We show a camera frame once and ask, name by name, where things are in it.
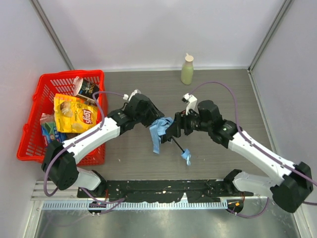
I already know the light blue folding umbrella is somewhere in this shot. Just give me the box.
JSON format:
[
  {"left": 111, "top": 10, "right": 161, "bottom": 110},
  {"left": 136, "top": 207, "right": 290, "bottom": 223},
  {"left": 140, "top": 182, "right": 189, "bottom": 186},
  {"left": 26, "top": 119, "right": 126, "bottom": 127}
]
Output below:
[{"left": 149, "top": 117, "right": 191, "bottom": 166}]

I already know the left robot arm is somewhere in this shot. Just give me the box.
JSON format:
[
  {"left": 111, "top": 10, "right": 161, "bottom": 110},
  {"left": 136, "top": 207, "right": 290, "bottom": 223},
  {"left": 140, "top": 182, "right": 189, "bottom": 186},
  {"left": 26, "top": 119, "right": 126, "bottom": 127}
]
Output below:
[{"left": 42, "top": 93, "right": 164, "bottom": 198}]

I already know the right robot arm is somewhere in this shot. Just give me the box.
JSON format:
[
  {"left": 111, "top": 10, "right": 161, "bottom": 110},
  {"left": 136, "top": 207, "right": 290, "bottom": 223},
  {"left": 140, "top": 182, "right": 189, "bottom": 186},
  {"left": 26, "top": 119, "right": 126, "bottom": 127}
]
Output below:
[{"left": 159, "top": 100, "right": 313, "bottom": 213}]

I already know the cream cap lotion bottle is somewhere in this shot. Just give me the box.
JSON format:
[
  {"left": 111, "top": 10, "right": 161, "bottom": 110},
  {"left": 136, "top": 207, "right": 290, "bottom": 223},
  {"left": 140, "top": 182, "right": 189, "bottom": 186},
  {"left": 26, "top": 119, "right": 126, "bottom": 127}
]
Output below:
[{"left": 181, "top": 53, "right": 194, "bottom": 85}]

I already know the dark coffee carton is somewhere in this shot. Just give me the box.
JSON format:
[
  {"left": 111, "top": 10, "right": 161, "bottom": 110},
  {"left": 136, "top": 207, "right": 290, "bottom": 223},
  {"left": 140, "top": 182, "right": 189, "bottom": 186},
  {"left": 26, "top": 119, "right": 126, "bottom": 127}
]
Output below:
[{"left": 73, "top": 76, "right": 99, "bottom": 104}]

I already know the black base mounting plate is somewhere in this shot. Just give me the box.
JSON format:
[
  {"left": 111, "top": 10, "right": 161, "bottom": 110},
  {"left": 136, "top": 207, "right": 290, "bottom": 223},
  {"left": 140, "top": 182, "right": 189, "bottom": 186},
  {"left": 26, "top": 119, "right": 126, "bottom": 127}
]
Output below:
[{"left": 77, "top": 178, "right": 255, "bottom": 203}]

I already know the yellow Lays chip bag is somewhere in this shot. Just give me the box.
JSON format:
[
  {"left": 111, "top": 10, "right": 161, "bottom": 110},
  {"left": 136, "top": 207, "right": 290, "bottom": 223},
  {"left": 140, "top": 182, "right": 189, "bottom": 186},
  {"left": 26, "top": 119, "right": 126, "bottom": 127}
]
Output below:
[{"left": 53, "top": 93, "right": 98, "bottom": 133}]

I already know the blue green snack box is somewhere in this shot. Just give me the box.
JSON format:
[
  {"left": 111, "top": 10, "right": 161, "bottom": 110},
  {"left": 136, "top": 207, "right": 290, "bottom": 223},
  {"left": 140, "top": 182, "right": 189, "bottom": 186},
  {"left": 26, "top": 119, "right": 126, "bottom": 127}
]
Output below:
[{"left": 40, "top": 113, "right": 67, "bottom": 147}]

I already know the red plastic basket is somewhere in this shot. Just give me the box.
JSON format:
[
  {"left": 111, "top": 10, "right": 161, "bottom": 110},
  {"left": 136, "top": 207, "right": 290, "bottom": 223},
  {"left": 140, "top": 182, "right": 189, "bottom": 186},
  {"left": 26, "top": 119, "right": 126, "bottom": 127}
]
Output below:
[{"left": 16, "top": 70, "right": 105, "bottom": 164}]

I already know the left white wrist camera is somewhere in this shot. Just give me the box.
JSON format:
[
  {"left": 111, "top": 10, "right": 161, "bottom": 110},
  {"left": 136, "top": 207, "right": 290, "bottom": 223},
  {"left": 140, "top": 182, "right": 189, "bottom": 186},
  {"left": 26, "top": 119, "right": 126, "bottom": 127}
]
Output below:
[{"left": 123, "top": 89, "right": 141, "bottom": 102}]

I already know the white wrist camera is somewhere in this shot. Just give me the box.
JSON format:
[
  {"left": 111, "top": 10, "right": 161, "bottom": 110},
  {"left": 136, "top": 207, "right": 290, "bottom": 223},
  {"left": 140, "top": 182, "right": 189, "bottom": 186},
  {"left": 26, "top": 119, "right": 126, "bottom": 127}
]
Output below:
[
  {"left": 182, "top": 93, "right": 197, "bottom": 115},
  {"left": 123, "top": 89, "right": 141, "bottom": 102}
]

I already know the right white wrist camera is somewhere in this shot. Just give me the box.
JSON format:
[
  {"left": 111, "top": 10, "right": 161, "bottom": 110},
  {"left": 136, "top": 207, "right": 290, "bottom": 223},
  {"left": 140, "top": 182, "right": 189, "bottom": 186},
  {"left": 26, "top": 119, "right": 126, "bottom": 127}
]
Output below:
[{"left": 182, "top": 93, "right": 197, "bottom": 115}]

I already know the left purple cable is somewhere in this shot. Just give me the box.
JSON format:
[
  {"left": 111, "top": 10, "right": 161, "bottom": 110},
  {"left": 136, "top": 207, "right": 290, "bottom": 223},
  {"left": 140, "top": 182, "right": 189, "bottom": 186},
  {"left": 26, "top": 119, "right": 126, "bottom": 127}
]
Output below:
[{"left": 43, "top": 91, "right": 128, "bottom": 215}]

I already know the white slotted cable duct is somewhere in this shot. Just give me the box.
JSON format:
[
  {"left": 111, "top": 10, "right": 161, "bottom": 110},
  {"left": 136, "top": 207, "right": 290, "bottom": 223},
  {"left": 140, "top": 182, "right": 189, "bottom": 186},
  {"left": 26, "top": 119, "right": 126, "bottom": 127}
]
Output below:
[{"left": 42, "top": 200, "right": 228, "bottom": 210}]

